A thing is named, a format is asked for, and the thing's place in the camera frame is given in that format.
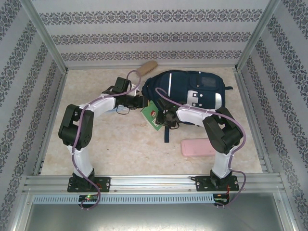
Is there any aluminium frame rail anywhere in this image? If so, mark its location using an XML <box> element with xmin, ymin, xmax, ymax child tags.
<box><xmin>23</xmin><ymin>175</ymin><xmax>286</xmax><ymax>193</ymax></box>
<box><xmin>234</xmin><ymin>69</ymin><xmax>274</xmax><ymax>174</ymax></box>
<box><xmin>65</xmin><ymin>63</ymin><xmax>239</xmax><ymax>71</ymax></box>
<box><xmin>33</xmin><ymin>69</ymin><xmax>68</xmax><ymax>176</ymax></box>

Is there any navy blue backpack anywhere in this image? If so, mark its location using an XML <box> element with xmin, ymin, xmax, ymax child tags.
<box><xmin>141</xmin><ymin>70</ymin><xmax>233</xmax><ymax>143</ymax></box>

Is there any small green circuit board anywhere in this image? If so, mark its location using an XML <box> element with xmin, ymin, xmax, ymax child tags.
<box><xmin>78</xmin><ymin>194</ymin><xmax>100</xmax><ymax>203</ymax></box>
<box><xmin>215</xmin><ymin>193</ymin><xmax>231</xmax><ymax>205</ymax></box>

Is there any pink pencil case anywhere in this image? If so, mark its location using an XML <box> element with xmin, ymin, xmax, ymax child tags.
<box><xmin>181</xmin><ymin>138</ymin><xmax>217</xmax><ymax>157</ymax></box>

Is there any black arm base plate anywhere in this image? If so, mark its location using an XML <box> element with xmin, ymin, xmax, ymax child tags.
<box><xmin>67</xmin><ymin>177</ymin><xmax>111</xmax><ymax>193</ymax></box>
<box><xmin>195</xmin><ymin>175</ymin><xmax>239</xmax><ymax>193</ymax></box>

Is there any slotted grey cable duct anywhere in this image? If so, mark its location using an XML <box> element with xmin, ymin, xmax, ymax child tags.
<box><xmin>32</xmin><ymin>194</ymin><xmax>215</xmax><ymax>205</ymax></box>

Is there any grey metal sheet panel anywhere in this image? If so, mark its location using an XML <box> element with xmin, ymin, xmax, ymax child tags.
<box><xmin>14</xmin><ymin>203</ymin><xmax>295</xmax><ymax>231</ymax></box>

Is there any green notebook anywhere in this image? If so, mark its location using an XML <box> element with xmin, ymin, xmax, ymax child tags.
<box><xmin>141</xmin><ymin>101</ymin><xmax>162</xmax><ymax>132</ymax></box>

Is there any aluminium frame post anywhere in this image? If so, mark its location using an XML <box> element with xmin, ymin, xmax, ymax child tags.
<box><xmin>234</xmin><ymin>0</ymin><xmax>282</xmax><ymax>72</ymax></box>
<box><xmin>20</xmin><ymin>0</ymin><xmax>69</xmax><ymax>73</ymax></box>

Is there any tan glasses case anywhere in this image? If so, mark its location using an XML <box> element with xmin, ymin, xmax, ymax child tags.
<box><xmin>136</xmin><ymin>61</ymin><xmax>158</xmax><ymax>76</ymax></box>

